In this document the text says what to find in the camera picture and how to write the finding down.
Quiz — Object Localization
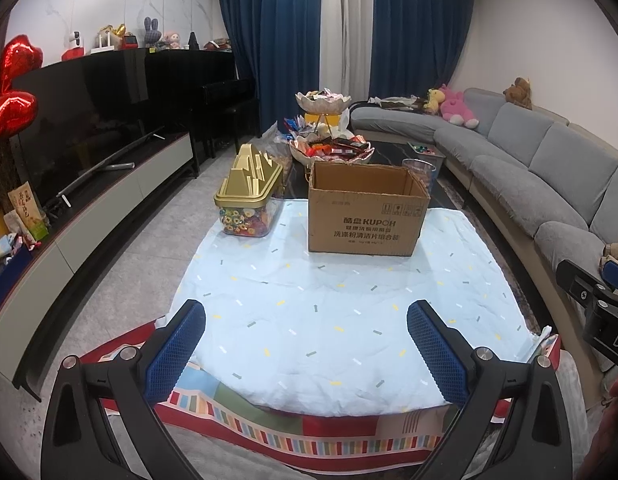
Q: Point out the blue curtain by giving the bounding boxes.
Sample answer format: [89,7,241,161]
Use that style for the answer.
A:
[371,0,476,103]
[216,0,324,141]

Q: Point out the crumpled clothes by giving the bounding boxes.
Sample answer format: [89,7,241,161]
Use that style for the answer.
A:
[369,95,425,110]

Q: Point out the brown cardboard box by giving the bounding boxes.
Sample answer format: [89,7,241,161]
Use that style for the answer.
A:
[307,161,431,257]

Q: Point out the gold-lidded clear candy container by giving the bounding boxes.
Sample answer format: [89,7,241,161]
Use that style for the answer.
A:
[214,143,285,237]

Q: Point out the white and gold toy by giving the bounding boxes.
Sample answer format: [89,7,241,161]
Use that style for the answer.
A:
[91,24,127,54]

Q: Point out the grey plush rabbit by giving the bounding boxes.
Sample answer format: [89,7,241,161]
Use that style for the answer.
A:
[143,16,162,50]

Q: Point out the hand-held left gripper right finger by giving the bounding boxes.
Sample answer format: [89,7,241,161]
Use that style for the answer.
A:
[406,300,587,480]

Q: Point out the black television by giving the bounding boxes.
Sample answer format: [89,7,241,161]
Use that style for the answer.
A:
[11,52,167,206]

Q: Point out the grey corner sofa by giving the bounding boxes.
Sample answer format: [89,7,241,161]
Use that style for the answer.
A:
[350,87,618,376]

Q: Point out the two-tier shell snack stand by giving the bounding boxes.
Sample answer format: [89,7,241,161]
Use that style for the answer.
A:
[288,89,375,183]

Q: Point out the colourful striped play mat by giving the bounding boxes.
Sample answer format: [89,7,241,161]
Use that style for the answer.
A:
[79,320,562,476]

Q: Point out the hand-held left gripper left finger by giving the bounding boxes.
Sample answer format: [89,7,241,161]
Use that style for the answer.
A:
[39,299,207,480]

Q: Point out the red heart foil balloons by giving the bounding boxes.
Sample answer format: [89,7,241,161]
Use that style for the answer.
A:
[0,35,44,141]

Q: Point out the black piano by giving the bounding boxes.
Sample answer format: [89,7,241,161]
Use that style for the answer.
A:
[144,50,257,161]

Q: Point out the grey television stand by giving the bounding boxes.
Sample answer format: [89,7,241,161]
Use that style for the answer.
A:
[0,130,200,401]

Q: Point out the green printed food bag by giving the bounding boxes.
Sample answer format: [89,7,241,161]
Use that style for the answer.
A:
[6,187,50,241]

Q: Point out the white figure on red base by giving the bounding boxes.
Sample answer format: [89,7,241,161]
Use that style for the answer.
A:
[61,29,87,62]

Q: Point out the grey bin of toys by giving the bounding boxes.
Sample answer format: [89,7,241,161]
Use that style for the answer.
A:
[406,141,446,171]

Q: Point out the light blue speckled blanket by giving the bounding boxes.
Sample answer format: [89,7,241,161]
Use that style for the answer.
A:
[166,199,555,411]

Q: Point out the brown plush bear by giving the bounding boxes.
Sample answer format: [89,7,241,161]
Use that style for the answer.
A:
[504,77,533,111]

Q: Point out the clear jar of chocolate balls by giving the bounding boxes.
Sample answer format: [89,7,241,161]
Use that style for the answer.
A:
[402,158,435,193]

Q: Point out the colourful snack packets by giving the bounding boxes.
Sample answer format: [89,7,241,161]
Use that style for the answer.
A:
[0,232,32,291]

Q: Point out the white sheer curtain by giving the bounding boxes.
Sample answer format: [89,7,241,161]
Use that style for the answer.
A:
[319,0,376,106]

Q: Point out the person's right hand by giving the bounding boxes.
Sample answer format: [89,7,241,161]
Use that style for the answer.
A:
[584,374,618,480]

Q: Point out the clear plastic bag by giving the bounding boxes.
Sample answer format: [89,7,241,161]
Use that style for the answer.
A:
[261,121,295,196]

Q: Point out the pink plush toy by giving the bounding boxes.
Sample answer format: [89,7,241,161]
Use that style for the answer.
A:
[437,84,480,128]

